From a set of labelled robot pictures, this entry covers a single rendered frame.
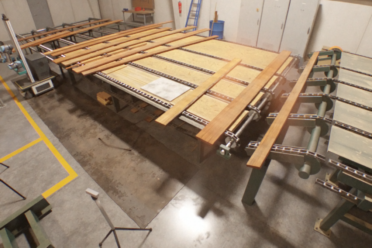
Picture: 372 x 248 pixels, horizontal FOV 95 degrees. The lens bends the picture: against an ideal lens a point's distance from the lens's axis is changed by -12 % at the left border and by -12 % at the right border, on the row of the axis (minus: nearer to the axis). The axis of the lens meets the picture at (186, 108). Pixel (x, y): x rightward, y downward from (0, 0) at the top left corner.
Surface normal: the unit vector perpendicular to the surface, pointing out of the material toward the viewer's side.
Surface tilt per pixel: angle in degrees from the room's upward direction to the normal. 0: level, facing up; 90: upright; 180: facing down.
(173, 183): 0
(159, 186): 0
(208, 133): 0
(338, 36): 89
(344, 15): 87
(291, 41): 90
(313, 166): 90
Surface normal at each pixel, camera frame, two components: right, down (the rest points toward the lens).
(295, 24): -0.62, 0.45
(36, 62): 0.81, 0.34
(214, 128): 0.00, -0.82
